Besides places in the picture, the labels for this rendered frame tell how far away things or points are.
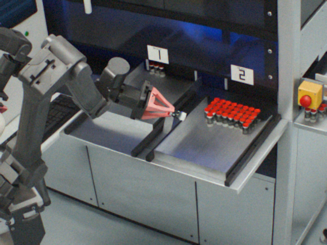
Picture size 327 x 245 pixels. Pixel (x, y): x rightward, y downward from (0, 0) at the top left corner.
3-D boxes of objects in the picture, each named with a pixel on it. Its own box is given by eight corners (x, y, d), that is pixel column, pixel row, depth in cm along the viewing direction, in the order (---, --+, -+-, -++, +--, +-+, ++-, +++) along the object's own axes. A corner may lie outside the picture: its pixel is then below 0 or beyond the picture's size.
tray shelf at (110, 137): (133, 71, 270) (133, 67, 269) (296, 113, 238) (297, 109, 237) (59, 136, 238) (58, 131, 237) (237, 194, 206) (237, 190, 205)
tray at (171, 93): (143, 69, 267) (142, 62, 265) (202, 83, 255) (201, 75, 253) (92, 114, 244) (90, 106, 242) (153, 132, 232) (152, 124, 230)
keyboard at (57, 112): (61, 96, 270) (60, 91, 269) (87, 104, 264) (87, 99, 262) (-4, 150, 244) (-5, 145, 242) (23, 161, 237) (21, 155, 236)
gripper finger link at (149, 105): (174, 115, 178) (140, 103, 176) (165, 129, 183) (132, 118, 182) (179, 95, 182) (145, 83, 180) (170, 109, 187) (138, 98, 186)
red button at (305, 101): (302, 101, 224) (302, 91, 221) (312, 104, 222) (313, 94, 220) (298, 106, 221) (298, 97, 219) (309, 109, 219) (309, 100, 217)
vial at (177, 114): (187, 112, 182) (172, 106, 181) (185, 119, 181) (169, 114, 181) (185, 114, 184) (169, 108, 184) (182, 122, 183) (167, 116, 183)
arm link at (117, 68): (72, 98, 176) (95, 120, 175) (82, 70, 167) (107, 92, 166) (101, 77, 184) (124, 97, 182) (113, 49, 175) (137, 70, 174)
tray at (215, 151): (206, 104, 243) (206, 96, 241) (272, 123, 231) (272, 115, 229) (154, 158, 221) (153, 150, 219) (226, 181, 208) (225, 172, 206)
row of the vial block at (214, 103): (213, 111, 240) (212, 100, 237) (258, 124, 231) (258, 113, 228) (210, 114, 238) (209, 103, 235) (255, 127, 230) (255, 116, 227)
